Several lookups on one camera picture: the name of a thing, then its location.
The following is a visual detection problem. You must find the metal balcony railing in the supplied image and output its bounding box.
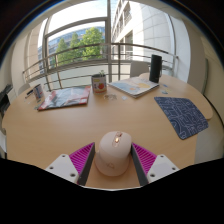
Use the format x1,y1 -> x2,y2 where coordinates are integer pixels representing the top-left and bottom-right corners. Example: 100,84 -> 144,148
22,42 -> 179,92

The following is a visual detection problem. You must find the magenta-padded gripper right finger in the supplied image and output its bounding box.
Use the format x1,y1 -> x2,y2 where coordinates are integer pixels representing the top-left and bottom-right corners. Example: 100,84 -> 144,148
130,142 -> 181,187

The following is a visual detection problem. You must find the tin can with plant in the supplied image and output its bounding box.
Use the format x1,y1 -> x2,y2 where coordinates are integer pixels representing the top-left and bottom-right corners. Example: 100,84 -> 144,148
91,69 -> 108,94

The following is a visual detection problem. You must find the small printed mug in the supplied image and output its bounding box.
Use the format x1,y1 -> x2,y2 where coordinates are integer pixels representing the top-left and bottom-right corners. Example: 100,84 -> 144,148
32,83 -> 45,100

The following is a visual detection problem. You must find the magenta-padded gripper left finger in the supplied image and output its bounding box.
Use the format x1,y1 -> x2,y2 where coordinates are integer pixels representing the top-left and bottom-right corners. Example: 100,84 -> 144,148
44,142 -> 97,187

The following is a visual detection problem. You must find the blue patterned mouse pad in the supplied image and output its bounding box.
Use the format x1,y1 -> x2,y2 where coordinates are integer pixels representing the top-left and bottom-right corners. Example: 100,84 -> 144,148
153,96 -> 210,141

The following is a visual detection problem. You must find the red magazine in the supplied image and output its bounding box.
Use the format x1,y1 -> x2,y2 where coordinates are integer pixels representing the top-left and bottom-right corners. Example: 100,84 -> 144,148
37,85 -> 92,112

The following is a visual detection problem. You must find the white chair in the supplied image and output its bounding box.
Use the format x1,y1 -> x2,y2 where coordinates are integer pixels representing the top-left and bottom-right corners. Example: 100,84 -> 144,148
129,60 -> 151,78

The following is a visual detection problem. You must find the black cylindrical bottle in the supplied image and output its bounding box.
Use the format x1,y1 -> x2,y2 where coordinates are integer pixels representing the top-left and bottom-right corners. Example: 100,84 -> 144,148
148,54 -> 163,84

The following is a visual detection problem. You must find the white computer mouse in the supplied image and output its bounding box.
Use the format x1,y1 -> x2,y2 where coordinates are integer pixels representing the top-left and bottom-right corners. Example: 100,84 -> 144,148
94,130 -> 133,178

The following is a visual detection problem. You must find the open light picture book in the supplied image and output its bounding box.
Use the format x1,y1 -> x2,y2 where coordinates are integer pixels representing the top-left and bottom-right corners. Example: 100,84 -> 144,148
108,76 -> 160,99

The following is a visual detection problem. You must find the black chair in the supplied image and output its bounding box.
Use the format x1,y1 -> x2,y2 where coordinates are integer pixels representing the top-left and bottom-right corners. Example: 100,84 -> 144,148
0,83 -> 14,114

